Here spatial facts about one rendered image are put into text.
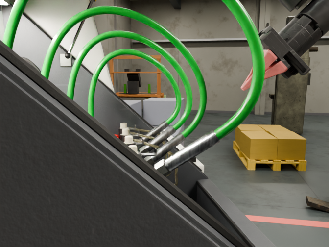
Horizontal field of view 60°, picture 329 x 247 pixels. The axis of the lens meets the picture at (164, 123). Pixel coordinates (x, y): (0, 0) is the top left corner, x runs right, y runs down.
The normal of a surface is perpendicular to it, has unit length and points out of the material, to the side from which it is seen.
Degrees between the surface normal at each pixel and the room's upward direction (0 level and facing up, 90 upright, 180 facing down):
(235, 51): 90
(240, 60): 90
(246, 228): 0
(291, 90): 92
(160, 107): 90
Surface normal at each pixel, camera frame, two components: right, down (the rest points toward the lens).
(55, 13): 0.20, 0.17
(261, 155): -0.01, 0.17
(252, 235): 0.00, -0.99
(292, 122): -0.28, 0.20
